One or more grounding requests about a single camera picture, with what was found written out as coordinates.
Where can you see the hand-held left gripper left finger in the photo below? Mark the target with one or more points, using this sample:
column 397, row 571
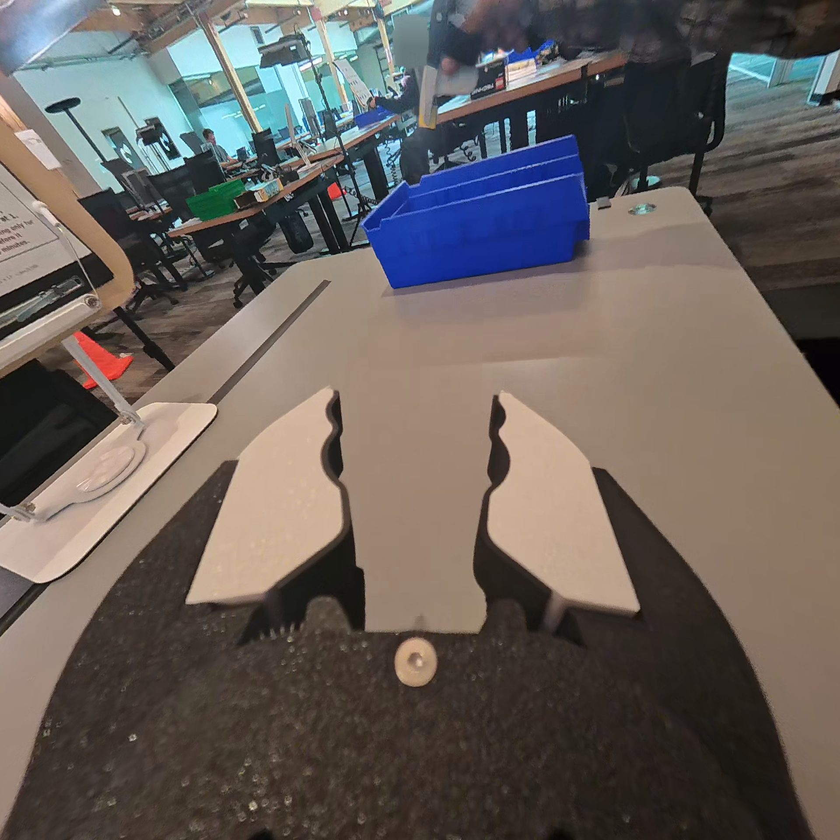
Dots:
column 275, row 518

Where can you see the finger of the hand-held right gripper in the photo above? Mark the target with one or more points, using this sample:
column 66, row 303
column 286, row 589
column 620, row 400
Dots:
column 459, row 82
column 428, row 92

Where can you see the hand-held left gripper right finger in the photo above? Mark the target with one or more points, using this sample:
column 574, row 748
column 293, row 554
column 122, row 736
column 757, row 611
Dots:
column 558, row 525

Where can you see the blue plastic bin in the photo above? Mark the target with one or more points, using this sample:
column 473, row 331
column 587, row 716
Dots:
column 371, row 118
column 479, row 229

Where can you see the person's right forearm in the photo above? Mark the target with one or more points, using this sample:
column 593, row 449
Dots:
column 656, row 26

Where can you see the person's right hand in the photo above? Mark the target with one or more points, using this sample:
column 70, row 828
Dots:
column 449, row 64

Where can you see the black cardboard box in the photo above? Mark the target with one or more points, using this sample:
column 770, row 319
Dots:
column 489, row 79

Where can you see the long wooden desk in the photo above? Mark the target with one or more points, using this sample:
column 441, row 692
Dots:
column 558, row 85
column 341, row 141
column 262, row 210

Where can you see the black studio light stand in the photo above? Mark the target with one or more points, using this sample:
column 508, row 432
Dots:
column 308, row 98

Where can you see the white tablet stand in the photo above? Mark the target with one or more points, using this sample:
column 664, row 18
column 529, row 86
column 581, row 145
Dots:
column 98, row 499

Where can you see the small cardboard box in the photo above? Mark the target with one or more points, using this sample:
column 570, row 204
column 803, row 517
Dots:
column 259, row 193

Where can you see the black office chair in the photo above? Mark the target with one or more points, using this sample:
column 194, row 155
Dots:
column 253, row 262
column 131, row 243
column 669, row 118

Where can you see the round metal grommet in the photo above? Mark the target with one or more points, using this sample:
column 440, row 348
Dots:
column 642, row 209

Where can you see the orange traffic cone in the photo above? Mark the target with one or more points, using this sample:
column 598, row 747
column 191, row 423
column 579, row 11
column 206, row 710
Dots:
column 105, row 358

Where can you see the stack of green bins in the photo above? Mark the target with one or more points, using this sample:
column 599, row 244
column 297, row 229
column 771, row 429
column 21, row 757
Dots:
column 213, row 200

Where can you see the silver light bar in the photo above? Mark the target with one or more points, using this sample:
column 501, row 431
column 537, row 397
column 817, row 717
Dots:
column 39, row 295

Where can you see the black floor lamp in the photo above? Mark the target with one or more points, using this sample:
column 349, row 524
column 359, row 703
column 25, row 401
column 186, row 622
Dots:
column 72, row 118

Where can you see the white instruction sheet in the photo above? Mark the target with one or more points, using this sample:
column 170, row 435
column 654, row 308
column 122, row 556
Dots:
column 26, row 229

